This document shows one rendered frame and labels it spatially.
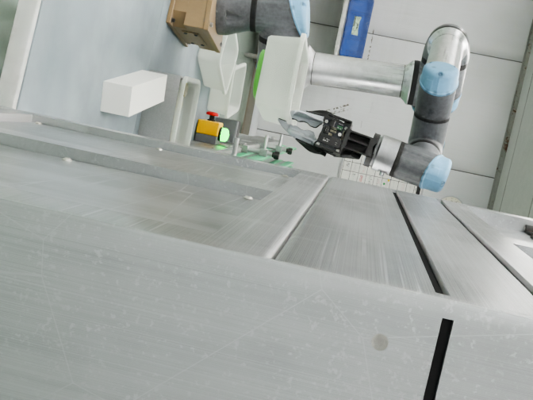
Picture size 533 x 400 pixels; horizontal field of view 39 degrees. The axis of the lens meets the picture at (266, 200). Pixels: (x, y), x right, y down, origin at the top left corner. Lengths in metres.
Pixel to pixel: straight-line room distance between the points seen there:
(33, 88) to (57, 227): 0.84
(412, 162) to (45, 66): 0.72
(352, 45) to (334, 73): 5.37
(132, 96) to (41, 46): 0.32
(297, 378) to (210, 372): 0.05
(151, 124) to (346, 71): 0.52
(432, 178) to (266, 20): 0.65
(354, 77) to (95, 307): 1.59
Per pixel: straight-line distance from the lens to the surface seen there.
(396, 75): 1.96
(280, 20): 1.92
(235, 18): 1.94
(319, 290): 0.39
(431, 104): 1.56
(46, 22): 1.26
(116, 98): 1.53
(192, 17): 1.86
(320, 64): 1.96
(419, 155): 1.52
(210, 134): 2.37
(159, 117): 1.79
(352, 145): 1.52
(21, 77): 1.21
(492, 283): 0.48
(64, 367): 0.44
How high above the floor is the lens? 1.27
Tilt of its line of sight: 6 degrees down
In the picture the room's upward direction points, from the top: 102 degrees clockwise
